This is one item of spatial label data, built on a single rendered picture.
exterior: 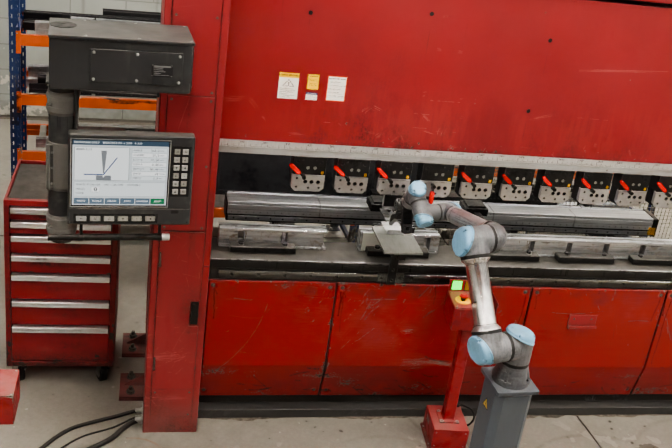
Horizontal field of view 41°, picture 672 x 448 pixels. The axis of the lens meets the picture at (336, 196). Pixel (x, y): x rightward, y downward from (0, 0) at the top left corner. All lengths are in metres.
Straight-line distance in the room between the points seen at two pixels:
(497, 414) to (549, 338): 1.06
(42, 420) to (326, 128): 1.90
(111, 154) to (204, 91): 0.51
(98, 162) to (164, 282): 0.82
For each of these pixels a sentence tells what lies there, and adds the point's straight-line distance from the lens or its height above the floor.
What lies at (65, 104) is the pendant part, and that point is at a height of 1.67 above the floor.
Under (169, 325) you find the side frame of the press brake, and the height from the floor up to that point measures 0.59.
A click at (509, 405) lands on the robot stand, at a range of 3.72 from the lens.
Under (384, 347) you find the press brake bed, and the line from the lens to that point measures 4.45.
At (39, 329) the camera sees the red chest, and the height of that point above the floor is 0.34.
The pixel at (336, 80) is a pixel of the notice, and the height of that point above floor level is 1.70.
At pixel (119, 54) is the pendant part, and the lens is 3.28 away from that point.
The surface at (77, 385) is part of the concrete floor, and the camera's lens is 4.76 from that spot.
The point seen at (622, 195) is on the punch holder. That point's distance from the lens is 4.60.
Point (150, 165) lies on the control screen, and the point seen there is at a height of 1.48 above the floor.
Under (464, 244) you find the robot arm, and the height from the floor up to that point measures 1.30.
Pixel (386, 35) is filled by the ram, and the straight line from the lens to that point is 3.92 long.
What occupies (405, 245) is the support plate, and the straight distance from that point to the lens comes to 4.12.
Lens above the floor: 2.76
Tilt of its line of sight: 23 degrees down
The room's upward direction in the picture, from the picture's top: 8 degrees clockwise
